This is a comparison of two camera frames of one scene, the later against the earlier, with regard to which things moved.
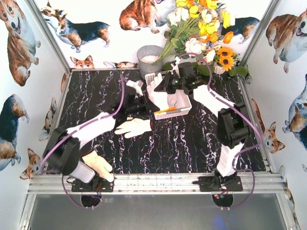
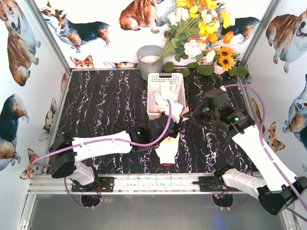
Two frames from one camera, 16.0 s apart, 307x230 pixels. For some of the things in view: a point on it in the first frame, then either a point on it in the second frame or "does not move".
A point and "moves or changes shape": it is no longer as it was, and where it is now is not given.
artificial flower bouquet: (196, 30) does not move
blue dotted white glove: (173, 100) -> (158, 99)
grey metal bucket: (147, 56) does not move
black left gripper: (143, 101) -> (171, 125)
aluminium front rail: (159, 184) does not move
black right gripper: (165, 83) -> (196, 114)
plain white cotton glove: (134, 127) moves or changes shape
